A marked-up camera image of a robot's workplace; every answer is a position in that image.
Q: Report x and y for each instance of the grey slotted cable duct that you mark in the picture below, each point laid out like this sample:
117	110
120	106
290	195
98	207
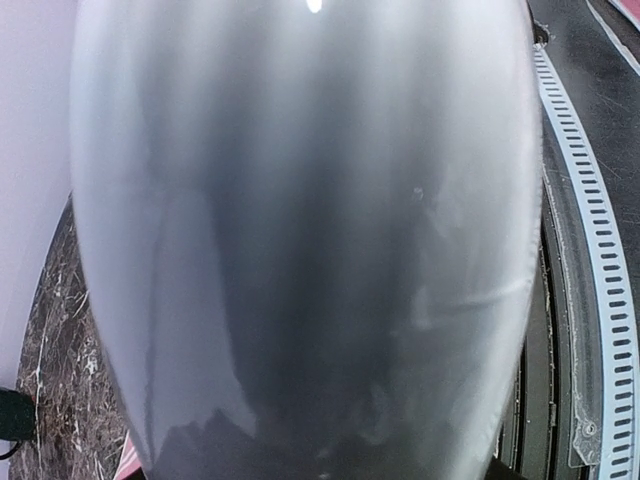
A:
619	451

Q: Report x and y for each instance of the dark green mug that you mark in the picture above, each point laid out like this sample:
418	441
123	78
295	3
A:
18	419

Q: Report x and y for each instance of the pink racket bag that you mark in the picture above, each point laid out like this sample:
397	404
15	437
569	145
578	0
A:
129	462

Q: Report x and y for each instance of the white shuttlecock tube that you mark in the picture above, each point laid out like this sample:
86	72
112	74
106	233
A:
309	230

